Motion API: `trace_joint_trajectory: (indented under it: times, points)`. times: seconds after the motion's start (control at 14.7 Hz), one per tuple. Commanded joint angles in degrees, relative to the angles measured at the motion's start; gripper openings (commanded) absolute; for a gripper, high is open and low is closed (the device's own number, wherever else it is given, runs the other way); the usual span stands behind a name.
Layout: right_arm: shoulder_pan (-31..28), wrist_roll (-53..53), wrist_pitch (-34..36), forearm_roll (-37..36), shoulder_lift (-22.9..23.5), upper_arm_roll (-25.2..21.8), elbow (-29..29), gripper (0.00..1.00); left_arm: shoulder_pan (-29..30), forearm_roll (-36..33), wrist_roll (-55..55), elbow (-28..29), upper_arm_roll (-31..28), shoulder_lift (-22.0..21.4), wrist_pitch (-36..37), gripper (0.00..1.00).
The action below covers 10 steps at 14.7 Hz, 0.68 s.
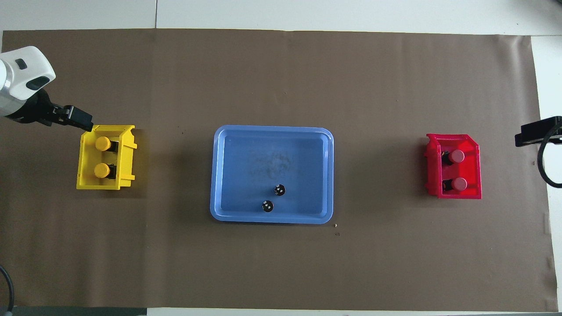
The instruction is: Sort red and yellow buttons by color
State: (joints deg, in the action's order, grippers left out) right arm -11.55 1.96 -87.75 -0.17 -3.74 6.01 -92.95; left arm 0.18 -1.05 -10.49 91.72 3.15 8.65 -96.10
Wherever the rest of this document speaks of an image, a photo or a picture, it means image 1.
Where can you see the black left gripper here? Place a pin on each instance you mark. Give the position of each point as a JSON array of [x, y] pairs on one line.
[[35, 112]]

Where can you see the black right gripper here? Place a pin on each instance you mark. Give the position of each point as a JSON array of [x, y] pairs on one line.
[[554, 127]]

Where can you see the blue plastic tray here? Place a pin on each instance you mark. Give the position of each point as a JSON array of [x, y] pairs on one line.
[[246, 175]]

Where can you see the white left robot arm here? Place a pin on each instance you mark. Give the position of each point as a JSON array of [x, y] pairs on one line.
[[22, 74]]

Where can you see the black cylindrical capacitor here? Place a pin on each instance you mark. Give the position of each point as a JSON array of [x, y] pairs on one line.
[[268, 206], [279, 190]]

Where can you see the brown paper table mat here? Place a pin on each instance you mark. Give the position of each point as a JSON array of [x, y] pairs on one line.
[[281, 267]]

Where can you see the yellow plastic bin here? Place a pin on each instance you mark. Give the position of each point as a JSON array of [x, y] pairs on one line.
[[85, 162]]

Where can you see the yellow push button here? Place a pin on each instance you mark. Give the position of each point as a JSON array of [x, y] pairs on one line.
[[102, 143], [102, 170]]

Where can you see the red push button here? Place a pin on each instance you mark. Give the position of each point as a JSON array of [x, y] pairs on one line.
[[459, 184], [457, 156]]

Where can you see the red plastic bin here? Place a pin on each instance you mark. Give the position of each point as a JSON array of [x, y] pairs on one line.
[[474, 175]]

